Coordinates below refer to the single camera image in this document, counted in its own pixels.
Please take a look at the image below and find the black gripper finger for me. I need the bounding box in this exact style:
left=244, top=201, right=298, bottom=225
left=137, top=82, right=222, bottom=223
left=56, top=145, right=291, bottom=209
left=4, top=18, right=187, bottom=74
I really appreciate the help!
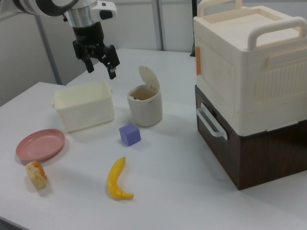
left=100, top=44, right=120, bottom=81
left=83, top=57, right=95, bottom=74

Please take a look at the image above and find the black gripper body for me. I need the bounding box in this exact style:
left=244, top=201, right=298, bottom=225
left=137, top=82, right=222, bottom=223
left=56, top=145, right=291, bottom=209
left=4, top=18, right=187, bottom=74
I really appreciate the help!
left=72, top=21, right=114, bottom=64

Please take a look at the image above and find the beige mini trash can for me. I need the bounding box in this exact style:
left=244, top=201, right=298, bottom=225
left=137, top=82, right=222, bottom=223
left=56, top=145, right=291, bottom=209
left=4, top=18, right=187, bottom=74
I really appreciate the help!
left=126, top=66, right=163, bottom=128

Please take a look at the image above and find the cream rectangular plastic bin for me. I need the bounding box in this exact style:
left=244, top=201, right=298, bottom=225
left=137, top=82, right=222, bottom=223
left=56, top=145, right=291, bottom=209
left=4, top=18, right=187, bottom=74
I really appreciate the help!
left=51, top=80, right=115, bottom=134

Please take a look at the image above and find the purple cube block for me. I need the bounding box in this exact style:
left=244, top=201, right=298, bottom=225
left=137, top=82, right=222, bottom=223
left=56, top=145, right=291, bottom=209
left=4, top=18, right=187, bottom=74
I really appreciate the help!
left=118, top=123, right=142, bottom=147

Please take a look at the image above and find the orange latch tab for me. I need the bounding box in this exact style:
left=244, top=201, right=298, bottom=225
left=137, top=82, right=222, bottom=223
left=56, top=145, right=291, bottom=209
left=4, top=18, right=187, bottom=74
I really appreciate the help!
left=195, top=46, right=202, bottom=76

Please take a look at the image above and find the pink plastic plate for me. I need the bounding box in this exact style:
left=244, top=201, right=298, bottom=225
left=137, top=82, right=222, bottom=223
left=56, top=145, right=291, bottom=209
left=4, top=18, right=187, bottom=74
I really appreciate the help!
left=15, top=128, right=66, bottom=162

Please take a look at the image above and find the yellow toy banana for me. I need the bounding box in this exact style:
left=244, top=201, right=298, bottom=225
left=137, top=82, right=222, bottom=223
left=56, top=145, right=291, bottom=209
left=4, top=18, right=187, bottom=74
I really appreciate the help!
left=106, top=156, right=135, bottom=199

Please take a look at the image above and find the toy shrimp sushi piece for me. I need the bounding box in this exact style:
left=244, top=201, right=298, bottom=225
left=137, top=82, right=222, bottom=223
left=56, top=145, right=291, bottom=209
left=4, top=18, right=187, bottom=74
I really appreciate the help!
left=25, top=161, right=48, bottom=191

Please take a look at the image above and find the dark brown wooden drawer box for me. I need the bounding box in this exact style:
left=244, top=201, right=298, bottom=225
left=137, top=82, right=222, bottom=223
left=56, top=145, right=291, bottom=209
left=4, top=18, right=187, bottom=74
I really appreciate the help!
left=194, top=85, right=307, bottom=191

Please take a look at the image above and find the slanted grey partition post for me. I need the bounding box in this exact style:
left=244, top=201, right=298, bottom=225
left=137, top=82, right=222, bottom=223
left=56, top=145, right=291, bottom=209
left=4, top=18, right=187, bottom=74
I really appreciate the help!
left=33, top=14, right=63, bottom=86

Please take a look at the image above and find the upright grey partition post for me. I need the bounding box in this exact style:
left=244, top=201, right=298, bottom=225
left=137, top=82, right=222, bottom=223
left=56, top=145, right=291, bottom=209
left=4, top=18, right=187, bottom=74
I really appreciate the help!
left=156, top=0, right=167, bottom=51

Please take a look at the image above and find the black background cable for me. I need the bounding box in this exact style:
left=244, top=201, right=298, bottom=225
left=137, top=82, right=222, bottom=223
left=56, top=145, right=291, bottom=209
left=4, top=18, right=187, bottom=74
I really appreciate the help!
left=189, top=0, right=197, bottom=58

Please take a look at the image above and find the white drawer handle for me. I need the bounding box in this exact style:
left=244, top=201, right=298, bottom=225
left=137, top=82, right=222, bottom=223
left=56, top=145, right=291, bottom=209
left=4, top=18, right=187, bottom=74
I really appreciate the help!
left=196, top=103, right=228, bottom=140

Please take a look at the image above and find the cream storage box with handles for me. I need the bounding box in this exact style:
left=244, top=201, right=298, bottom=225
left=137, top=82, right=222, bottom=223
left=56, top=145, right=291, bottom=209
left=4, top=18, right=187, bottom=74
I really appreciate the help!
left=193, top=0, right=307, bottom=137

